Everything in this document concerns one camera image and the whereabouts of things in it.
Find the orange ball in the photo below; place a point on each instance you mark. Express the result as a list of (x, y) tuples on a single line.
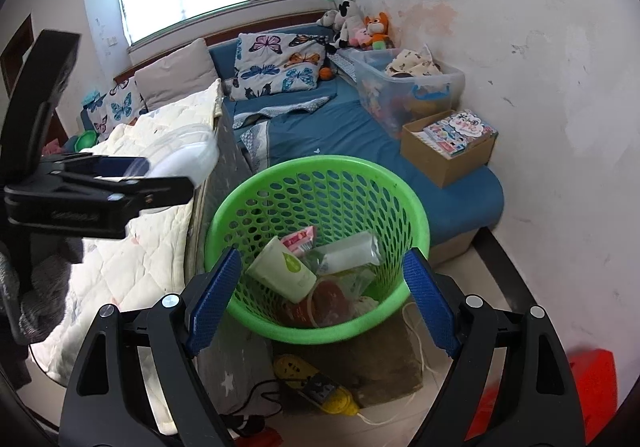
[(326, 74)]

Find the colourful picture book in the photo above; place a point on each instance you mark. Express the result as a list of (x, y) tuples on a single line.
[(460, 132)]

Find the clear plastic container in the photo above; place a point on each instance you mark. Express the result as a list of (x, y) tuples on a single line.
[(185, 154)]

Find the clear printed plastic bag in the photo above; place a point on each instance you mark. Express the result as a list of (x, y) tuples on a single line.
[(350, 249)]

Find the cow plush toy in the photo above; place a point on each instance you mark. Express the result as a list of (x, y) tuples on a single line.
[(350, 17)]

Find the grey patterned cloth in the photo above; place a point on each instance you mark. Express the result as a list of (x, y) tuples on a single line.
[(290, 109)]

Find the grey dotted cushion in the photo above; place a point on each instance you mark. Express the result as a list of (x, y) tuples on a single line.
[(342, 62)]

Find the cream patterned cloth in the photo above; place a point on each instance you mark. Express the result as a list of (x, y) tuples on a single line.
[(412, 62)]

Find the cream quilted blanket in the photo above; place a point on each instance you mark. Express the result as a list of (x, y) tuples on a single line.
[(150, 247)]

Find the brown wooden door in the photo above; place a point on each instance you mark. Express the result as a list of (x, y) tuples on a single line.
[(17, 52)]

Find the grey star printed mattress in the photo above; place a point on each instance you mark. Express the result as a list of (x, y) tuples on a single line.
[(235, 372)]

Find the small butterfly print pillow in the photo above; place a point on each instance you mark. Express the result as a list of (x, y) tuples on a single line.
[(117, 107)]

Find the pink snack wrapper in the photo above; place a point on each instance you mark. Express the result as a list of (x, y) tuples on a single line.
[(297, 242)]

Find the yellow power strip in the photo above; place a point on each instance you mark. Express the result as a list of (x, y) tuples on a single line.
[(315, 384)]

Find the cardboard box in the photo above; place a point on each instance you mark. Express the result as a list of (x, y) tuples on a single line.
[(440, 167)]

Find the white plush toy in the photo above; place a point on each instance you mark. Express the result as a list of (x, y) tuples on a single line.
[(330, 18)]

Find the clear plastic storage box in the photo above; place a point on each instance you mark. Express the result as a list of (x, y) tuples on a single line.
[(390, 97)]

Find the red box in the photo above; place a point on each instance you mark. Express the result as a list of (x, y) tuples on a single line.
[(590, 387)]

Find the brown mat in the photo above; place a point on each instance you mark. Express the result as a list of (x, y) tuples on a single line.
[(380, 362)]

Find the maroon cloth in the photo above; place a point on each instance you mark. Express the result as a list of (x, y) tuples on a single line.
[(51, 147)]

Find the green bowl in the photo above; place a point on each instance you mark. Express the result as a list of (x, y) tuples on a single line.
[(84, 141)]

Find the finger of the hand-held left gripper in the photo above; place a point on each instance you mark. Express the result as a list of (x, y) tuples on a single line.
[(165, 192), (117, 167)]

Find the pink plush toy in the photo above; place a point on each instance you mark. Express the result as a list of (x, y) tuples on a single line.
[(359, 37)]

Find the beige pillow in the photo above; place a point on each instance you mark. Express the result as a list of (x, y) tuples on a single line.
[(175, 74)]

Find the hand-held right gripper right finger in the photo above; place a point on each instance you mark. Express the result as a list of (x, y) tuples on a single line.
[(432, 307)]

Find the orange fox plush toy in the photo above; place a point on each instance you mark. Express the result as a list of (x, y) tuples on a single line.
[(377, 29)]

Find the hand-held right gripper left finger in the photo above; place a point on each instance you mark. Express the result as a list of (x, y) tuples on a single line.
[(215, 302)]

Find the green plastic basket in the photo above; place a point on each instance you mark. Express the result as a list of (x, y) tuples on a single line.
[(320, 187)]

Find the white paper cup green drop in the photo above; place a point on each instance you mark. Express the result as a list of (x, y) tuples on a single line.
[(280, 272)]

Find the large butterfly print pillow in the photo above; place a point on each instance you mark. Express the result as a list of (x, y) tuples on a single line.
[(280, 64)]

